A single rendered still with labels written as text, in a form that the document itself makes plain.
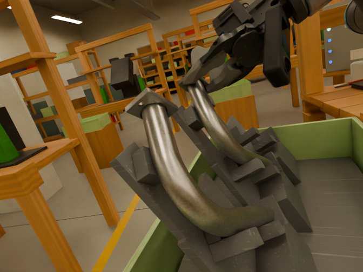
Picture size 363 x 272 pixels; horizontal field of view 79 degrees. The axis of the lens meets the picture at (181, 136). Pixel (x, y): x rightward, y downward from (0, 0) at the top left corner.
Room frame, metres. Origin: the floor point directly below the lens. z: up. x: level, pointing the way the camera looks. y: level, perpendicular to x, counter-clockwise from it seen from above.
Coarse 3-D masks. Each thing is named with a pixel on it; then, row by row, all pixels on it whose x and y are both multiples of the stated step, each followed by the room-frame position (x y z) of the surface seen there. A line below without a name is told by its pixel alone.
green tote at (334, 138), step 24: (336, 120) 0.56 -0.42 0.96; (288, 144) 0.61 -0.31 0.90; (312, 144) 0.59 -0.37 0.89; (336, 144) 0.56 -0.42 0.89; (360, 144) 0.49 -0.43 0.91; (192, 168) 0.51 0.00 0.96; (360, 168) 0.49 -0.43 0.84; (144, 240) 0.30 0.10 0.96; (168, 240) 0.34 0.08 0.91; (144, 264) 0.28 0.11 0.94; (168, 264) 0.32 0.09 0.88
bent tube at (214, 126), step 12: (180, 84) 0.42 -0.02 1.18; (192, 84) 0.41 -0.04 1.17; (204, 84) 0.43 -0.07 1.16; (192, 96) 0.40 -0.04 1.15; (204, 96) 0.38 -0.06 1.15; (204, 108) 0.36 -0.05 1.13; (204, 120) 0.35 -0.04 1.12; (216, 120) 0.35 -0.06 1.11; (216, 132) 0.34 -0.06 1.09; (228, 132) 0.35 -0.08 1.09; (216, 144) 0.35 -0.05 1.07; (228, 144) 0.34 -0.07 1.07; (228, 156) 0.34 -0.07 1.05; (240, 156) 0.34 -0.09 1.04; (252, 156) 0.37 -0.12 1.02
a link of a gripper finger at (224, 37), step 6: (234, 30) 0.36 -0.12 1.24; (222, 36) 0.37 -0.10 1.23; (228, 36) 0.36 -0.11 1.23; (234, 36) 0.36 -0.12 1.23; (216, 42) 0.37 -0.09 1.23; (222, 42) 0.36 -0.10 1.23; (228, 42) 0.36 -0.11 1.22; (210, 48) 0.37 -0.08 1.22; (216, 48) 0.36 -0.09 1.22; (222, 48) 0.37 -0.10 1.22; (228, 48) 0.37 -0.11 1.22; (210, 54) 0.37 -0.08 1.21; (216, 54) 0.37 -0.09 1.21; (204, 60) 0.37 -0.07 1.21
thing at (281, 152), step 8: (232, 120) 0.62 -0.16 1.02; (232, 136) 0.54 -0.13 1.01; (248, 144) 0.57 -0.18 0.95; (280, 144) 0.59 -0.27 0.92; (256, 152) 0.57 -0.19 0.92; (264, 152) 0.58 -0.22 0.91; (280, 152) 0.53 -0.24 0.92; (288, 152) 0.59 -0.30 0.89; (280, 160) 0.50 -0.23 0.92; (288, 160) 0.53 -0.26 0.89; (288, 168) 0.49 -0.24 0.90; (296, 168) 0.53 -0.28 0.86; (288, 176) 0.49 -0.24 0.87; (296, 176) 0.49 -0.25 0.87; (296, 184) 0.49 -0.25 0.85
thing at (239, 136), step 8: (232, 128) 0.55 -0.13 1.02; (240, 128) 0.56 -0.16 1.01; (256, 128) 0.52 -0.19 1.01; (240, 136) 0.52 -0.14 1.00; (248, 136) 0.51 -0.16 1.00; (256, 136) 0.51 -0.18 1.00; (272, 136) 0.58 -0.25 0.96; (240, 144) 0.52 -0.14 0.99; (256, 144) 0.58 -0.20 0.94; (264, 144) 0.56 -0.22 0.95; (272, 144) 0.57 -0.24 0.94
